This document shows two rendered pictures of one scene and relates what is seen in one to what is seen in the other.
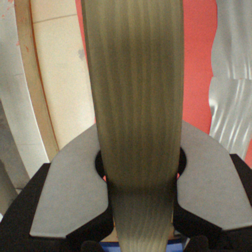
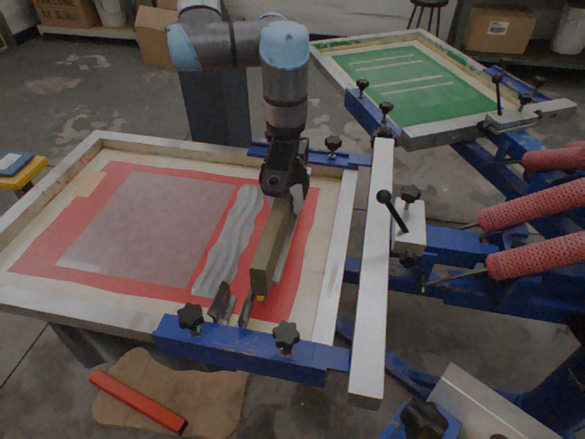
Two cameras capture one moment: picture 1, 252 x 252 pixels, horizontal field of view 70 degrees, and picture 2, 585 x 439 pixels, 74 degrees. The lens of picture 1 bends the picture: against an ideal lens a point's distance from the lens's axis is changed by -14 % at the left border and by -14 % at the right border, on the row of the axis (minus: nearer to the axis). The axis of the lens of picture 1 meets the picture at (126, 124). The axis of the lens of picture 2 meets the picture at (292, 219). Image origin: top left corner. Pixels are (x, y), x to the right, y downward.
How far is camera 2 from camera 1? 0.69 m
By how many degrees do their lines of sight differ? 20
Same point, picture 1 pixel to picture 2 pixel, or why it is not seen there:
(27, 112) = (334, 233)
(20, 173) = not seen: hidden behind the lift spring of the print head
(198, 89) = (258, 233)
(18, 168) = not seen: hidden behind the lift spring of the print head
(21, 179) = not seen: hidden behind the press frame
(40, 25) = (320, 271)
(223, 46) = (241, 245)
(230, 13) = (232, 256)
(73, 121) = (320, 232)
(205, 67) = (252, 239)
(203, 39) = (249, 249)
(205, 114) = (257, 222)
